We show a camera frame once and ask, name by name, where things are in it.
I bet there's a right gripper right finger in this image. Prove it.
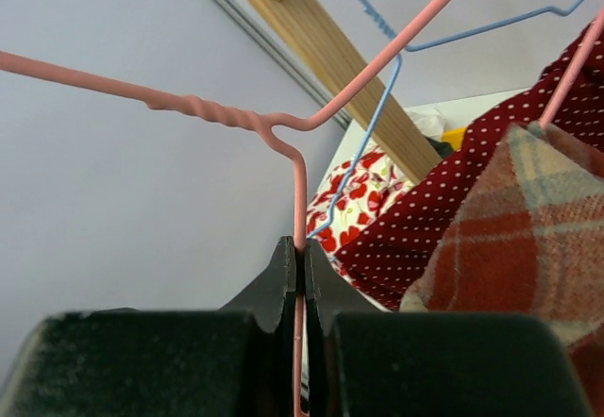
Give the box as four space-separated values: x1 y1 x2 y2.
305 241 593 416

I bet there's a red plaid skirt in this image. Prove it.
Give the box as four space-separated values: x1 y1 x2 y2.
400 123 603 415

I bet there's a wooden clothes rack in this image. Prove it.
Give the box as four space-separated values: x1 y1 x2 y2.
247 0 441 183

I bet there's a dark red polka dot skirt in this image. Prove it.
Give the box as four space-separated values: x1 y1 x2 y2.
332 37 584 310

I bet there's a yellow plastic tray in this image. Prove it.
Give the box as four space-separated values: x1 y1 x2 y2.
441 127 466 150

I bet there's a dark grey dotted skirt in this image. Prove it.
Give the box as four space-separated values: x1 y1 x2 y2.
426 137 455 159

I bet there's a blue wire hanger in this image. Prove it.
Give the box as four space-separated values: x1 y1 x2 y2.
307 0 587 260

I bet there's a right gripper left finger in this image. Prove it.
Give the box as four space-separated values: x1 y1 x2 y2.
1 237 296 416

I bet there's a pink wire hanger plaid skirt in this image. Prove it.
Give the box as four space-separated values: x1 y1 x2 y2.
1 0 591 416

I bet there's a white red floral skirt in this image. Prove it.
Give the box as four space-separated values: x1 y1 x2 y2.
307 141 413 275

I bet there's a white pleated skirt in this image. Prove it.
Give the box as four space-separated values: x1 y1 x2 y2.
406 108 446 141

